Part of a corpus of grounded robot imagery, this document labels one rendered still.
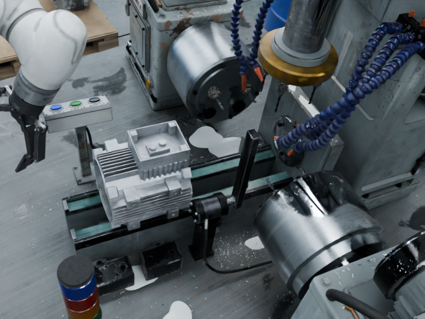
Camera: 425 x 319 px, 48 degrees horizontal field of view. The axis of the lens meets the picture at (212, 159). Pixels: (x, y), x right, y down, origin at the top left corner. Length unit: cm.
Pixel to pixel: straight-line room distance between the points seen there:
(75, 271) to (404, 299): 53
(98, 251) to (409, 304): 76
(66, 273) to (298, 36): 65
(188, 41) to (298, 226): 65
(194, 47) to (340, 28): 40
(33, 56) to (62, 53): 6
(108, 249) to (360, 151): 70
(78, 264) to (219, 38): 80
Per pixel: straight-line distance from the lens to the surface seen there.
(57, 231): 137
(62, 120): 128
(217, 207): 112
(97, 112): 128
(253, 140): 98
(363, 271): 97
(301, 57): 104
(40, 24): 101
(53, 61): 100
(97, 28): 322
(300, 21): 102
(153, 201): 112
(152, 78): 163
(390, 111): 118
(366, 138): 126
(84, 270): 83
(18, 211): 143
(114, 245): 126
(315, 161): 125
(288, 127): 131
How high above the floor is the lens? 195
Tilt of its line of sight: 49 degrees down
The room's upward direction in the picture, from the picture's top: 10 degrees clockwise
